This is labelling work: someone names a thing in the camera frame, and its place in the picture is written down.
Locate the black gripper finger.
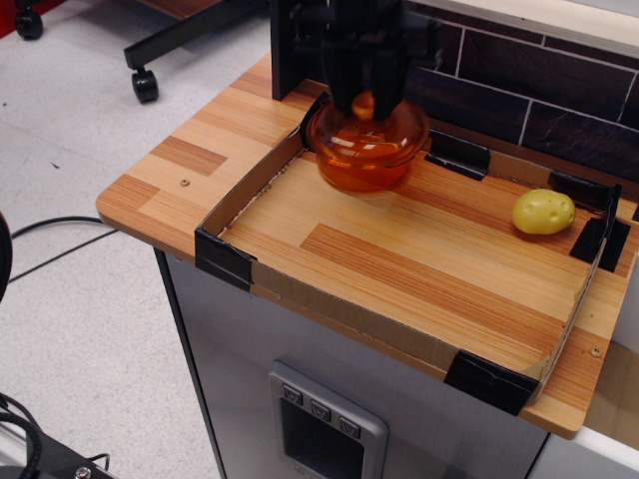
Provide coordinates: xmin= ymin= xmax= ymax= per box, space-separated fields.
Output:
xmin=321 ymin=42 xmax=363 ymax=116
xmin=371 ymin=47 xmax=409 ymax=121

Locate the black cable bundle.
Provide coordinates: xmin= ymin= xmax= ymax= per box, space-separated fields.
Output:
xmin=0 ymin=392 xmax=51 ymax=479

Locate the dark brick backsplash panel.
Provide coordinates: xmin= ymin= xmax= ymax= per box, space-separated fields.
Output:
xmin=271 ymin=1 xmax=638 ymax=182

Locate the black metal base plate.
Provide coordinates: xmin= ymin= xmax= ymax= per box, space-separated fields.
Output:
xmin=26 ymin=432 xmax=115 ymax=479

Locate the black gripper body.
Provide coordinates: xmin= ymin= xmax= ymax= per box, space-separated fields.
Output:
xmin=289 ymin=1 xmax=442 ymax=70

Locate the grey toy kitchen cabinet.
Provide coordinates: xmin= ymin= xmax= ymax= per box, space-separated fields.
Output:
xmin=157 ymin=252 xmax=547 ymax=478

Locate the black floor cable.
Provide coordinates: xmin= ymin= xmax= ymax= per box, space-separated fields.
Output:
xmin=8 ymin=215 xmax=119 ymax=284

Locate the cardboard fence with black tape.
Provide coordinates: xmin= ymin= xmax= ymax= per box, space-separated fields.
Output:
xmin=195 ymin=91 xmax=638 ymax=423

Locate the black caster wheel far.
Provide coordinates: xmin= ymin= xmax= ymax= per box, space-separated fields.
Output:
xmin=15 ymin=9 xmax=44 ymax=41

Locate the yellow toy potato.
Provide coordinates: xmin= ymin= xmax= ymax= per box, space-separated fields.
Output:
xmin=512 ymin=189 xmax=576 ymax=235

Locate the orange transparent pot lid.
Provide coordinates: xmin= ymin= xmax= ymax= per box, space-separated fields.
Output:
xmin=306 ymin=91 xmax=430 ymax=170

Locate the grey button control panel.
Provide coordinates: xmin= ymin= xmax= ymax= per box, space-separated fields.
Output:
xmin=269 ymin=361 xmax=388 ymax=479

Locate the orange transparent pot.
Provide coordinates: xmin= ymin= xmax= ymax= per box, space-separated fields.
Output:
xmin=316 ymin=147 xmax=415 ymax=193

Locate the black caster wheel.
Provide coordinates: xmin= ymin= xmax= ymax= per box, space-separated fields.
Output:
xmin=132 ymin=69 xmax=159 ymax=104
xmin=15 ymin=9 xmax=44 ymax=41

